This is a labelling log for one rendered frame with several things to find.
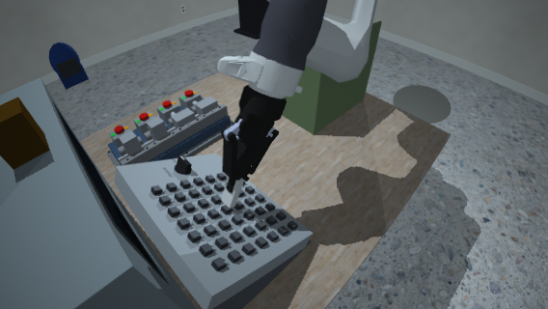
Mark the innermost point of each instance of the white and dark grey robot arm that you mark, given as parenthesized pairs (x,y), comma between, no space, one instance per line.
(289,31)

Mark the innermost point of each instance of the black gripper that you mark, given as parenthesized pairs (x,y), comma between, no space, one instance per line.
(246,142)

